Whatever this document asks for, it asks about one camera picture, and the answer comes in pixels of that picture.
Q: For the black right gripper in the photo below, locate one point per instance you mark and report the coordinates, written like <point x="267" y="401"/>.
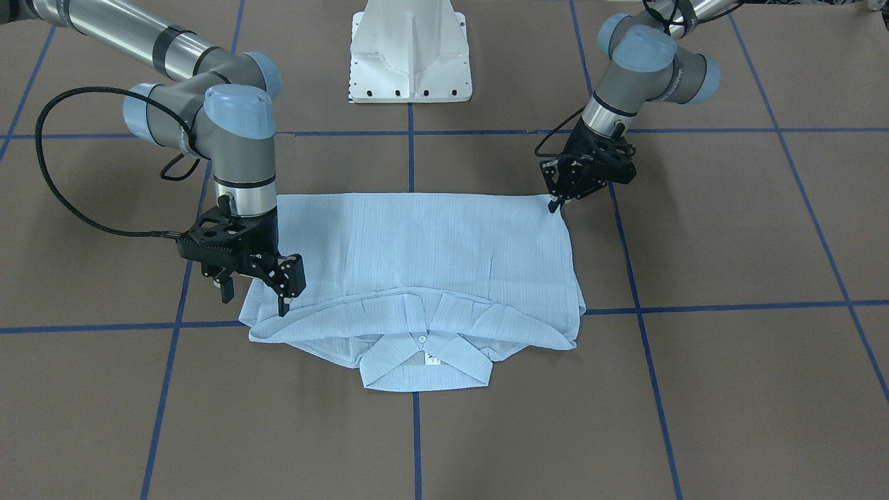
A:
<point x="264" y="241"/>

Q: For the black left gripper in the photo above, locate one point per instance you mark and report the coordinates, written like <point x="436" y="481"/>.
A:
<point x="580" y="158"/>

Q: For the light blue striped shirt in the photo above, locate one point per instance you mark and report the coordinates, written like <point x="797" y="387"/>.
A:
<point x="422" y="291"/>

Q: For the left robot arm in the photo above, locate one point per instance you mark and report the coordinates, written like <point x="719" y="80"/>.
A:
<point x="645" y="64"/>

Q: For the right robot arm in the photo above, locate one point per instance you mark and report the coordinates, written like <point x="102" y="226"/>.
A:
<point x="218" y="109"/>

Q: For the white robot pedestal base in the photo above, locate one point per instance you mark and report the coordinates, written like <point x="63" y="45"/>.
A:
<point x="409" y="52"/>

